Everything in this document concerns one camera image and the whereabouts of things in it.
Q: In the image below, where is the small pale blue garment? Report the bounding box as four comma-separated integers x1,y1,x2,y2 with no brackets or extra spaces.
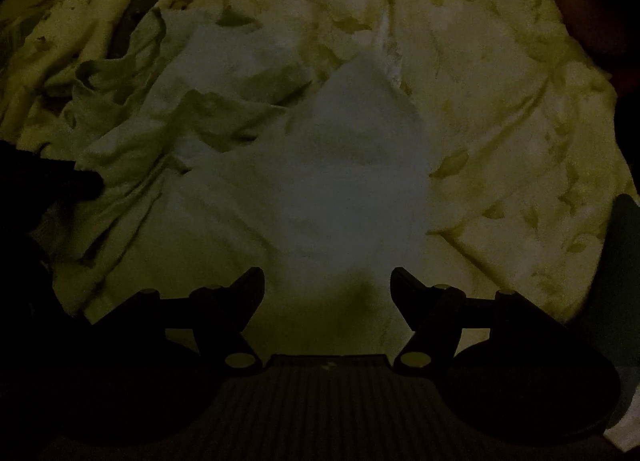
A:
54,21,428,357

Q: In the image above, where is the floral patterned cream duvet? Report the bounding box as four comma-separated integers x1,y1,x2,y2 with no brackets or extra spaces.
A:
1,0,634,322

